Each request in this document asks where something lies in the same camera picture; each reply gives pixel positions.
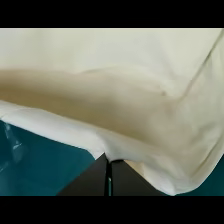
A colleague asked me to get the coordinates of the cream T-shirt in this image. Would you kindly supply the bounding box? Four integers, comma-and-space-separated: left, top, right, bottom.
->
0, 28, 224, 197

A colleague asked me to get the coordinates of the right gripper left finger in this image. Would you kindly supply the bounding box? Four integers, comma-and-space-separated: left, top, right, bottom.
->
55, 152, 110, 197

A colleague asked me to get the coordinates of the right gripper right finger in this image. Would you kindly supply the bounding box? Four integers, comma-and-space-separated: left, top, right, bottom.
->
110, 159, 165, 197

